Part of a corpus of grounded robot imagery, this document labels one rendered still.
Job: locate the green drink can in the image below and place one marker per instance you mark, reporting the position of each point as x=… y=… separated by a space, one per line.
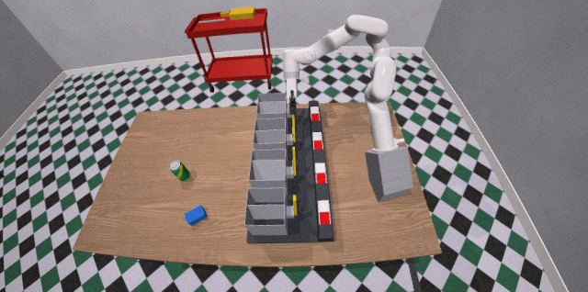
x=179 y=170

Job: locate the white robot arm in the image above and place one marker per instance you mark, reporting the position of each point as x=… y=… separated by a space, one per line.
x=383 y=77

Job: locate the blue plastic box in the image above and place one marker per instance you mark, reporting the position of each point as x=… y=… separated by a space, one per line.
x=195 y=215

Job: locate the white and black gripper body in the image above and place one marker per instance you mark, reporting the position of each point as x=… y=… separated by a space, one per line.
x=292 y=84

